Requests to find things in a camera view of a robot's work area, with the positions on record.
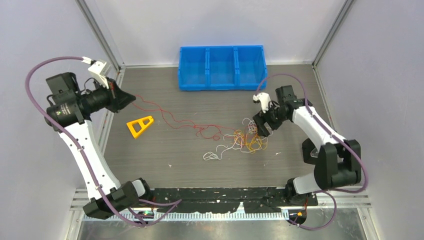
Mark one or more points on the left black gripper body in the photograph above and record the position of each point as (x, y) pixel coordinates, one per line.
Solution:
(112, 103)

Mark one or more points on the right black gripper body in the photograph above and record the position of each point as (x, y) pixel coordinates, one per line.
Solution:
(272, 118)

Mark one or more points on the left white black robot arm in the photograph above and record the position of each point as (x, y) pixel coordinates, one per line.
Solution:
(71, 109)

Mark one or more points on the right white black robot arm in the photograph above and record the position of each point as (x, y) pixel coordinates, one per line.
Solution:
(335, 159)

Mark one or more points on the yellow triangular plastic stand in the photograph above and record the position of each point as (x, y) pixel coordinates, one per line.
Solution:
(139, 126)

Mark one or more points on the black triangular stand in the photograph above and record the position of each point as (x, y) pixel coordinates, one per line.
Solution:
(310, 152)

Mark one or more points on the blue three-compartment plastic bin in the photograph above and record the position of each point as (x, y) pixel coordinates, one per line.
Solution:
(222, 68)

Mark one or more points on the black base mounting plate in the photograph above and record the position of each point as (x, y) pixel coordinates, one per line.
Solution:
(223, 200)

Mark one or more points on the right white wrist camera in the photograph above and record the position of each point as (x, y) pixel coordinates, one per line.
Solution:
(263, 99)

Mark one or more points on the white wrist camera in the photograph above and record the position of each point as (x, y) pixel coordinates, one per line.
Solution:
(98, 70)
(263, 99)

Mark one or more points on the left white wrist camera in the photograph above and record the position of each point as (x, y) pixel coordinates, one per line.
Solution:
(98, 70)

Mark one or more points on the aluminium front rail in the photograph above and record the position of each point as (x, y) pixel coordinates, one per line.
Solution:
(239, 212)

